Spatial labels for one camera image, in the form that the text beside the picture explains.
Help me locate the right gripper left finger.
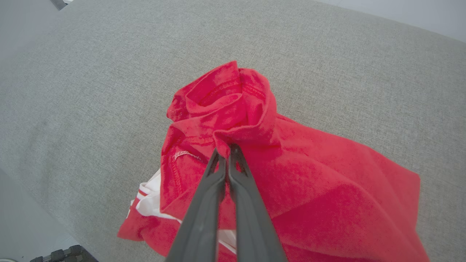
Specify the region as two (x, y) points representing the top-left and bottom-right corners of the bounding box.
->
(166, 148), (227, 262)

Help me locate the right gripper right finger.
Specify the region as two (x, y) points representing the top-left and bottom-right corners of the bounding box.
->
(228, 143), (288, 262)

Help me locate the red basketball jersey white trim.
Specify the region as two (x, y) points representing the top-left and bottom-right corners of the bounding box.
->
(117, 60), (431, 262)

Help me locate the white and black baseboard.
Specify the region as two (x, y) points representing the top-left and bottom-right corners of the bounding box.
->
(49, 0), (75, 11)

